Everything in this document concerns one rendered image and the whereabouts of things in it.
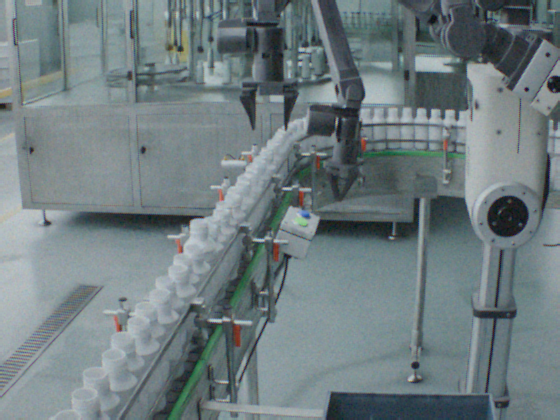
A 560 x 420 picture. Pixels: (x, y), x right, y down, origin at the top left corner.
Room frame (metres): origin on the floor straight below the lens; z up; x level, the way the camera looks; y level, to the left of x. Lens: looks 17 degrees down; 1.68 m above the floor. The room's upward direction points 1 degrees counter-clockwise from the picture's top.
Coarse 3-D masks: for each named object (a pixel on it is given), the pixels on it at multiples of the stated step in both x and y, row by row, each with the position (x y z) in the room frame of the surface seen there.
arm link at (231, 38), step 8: (264, 0) 1.42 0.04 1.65; (272, 0) 1.42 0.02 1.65; (264, 8) 1.42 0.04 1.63; (272, 8) 1.42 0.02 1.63; (264, 16) 1.43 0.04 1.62; (272, 16) 1.42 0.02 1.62; (280, 16) 1.50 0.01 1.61; (224, 24) 1.46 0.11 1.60; (232, 24) 1.45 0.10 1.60; (240, 24) 1.45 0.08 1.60; (216, 32) 1.45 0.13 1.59; (224, 32) 1.45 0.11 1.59; (232, 32) 1.45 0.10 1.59; (240, 32) 1.44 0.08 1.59; (216, 40) 1.44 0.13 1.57; (224, 40) 1.44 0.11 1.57; (232, 40) 1.44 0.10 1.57; (240, 40) 1.44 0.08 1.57; (224, 48) 1.45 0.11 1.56; (232, 48) 1.44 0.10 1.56; (240, 48) 1.44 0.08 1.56
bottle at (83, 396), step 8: (72, 392) 0.85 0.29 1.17; (80, 392) 0.86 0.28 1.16; (88, 392) 0.86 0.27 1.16; (96, 392) 0.85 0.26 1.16; (72, 400) 0.84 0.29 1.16; (80, 400) 0.83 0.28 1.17; (88, 400) 0.83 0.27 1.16; (96, 400) 0.84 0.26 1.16; (80, 408) 0.83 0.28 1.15; (88, 408) 0.83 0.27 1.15; (96, 408) 0.84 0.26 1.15; (88, 416) 0.83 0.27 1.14; (96, 416) 0.83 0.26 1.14; (104, 416) 0.85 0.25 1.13
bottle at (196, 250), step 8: (192, 248) 1.44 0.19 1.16; (200, 248) 1.42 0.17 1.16; (192, 256) 1.41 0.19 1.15; (200, 256) 1.42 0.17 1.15; (200, 264) 1.41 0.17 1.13; (200, 272) 1.40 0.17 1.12; (208, 272) 1.42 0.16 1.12; (200, 280) 1.40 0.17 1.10; (208, 288) 1.41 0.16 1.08; (208, 296) 1.41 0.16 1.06; (208, 304) 1.41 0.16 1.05
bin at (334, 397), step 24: (216, 408) 1.19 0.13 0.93; (240, 408) 1.19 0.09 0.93; (264, 408) 1.19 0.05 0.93; (288, 408) 1.19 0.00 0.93; (336, 408) 1.22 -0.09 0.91; (360, 408) 1.21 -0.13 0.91; (384, 408) 1.20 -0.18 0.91; (408, 408) 1.20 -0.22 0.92; (432, 408) 1.19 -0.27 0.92; (456, 408) 1.18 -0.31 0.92; (480, 408) 1.18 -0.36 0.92
